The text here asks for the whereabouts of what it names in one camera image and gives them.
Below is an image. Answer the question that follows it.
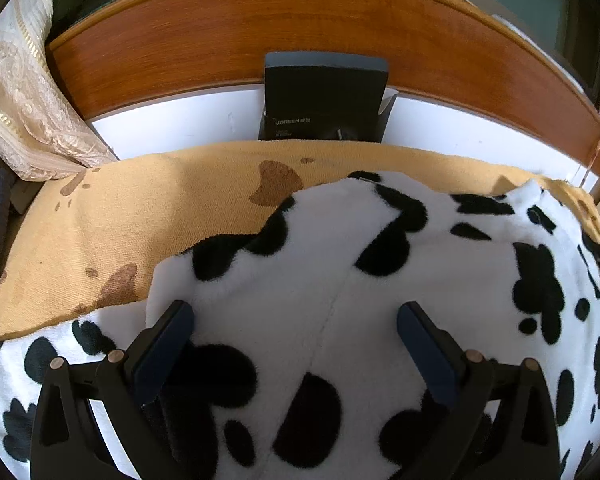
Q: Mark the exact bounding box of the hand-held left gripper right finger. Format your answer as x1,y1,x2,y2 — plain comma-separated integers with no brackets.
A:
396,301,561,480

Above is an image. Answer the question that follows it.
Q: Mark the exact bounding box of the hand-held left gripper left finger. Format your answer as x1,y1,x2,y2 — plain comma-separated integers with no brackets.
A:
30,300,196,480

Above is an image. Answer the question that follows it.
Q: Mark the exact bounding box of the black cardboard box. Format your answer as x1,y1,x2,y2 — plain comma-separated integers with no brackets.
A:
258,51,398,143

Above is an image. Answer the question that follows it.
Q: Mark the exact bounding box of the tan paw print blanket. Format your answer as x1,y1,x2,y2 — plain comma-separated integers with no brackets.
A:
0,140,600,341

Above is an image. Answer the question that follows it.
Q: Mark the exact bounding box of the cream lace curtain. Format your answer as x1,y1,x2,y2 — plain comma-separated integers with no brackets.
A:
0,0,121,182

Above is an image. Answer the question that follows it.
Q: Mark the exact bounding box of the cow print fleece garment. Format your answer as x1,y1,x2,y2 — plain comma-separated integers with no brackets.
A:
0,171,600,480

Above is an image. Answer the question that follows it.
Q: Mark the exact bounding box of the wooden headboard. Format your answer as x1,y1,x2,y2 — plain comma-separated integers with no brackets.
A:
45,0,600,178

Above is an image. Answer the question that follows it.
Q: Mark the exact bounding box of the thin cord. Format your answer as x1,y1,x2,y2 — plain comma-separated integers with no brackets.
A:
577,122,600,193

